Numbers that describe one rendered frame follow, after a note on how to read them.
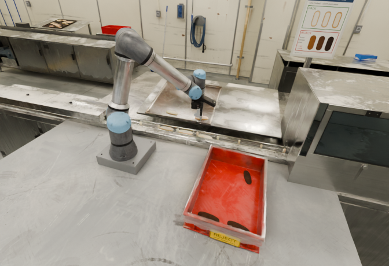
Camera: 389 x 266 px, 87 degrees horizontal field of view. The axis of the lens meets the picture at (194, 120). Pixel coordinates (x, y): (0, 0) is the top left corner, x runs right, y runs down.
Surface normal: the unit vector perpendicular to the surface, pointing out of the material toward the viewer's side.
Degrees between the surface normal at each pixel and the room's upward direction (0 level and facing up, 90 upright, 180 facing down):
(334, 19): 90
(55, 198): 0
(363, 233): 90
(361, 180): 89
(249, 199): 0
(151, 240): 0
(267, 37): 90
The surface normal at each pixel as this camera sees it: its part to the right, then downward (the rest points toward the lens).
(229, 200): 0.04, -0.85
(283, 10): -0.26, 0.50
